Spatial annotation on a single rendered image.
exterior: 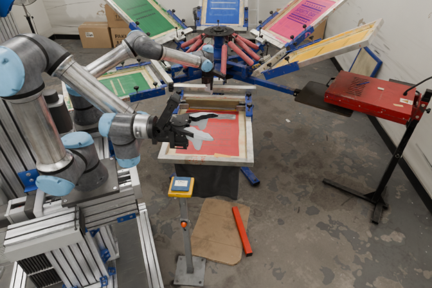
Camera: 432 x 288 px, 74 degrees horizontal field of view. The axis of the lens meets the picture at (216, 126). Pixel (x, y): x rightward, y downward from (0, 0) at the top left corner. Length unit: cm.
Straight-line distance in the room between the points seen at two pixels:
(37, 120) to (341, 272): 228
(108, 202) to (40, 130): 52
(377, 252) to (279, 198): 87
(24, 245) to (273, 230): 189
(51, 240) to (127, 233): 115
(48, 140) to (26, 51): 28
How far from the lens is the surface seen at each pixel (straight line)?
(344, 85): 248
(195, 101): 218
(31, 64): 94
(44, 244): 137
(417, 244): 303
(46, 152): 107
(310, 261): 257
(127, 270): 228
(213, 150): 185
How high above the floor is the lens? 217
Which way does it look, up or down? 36 degrees down
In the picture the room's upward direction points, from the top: straight up
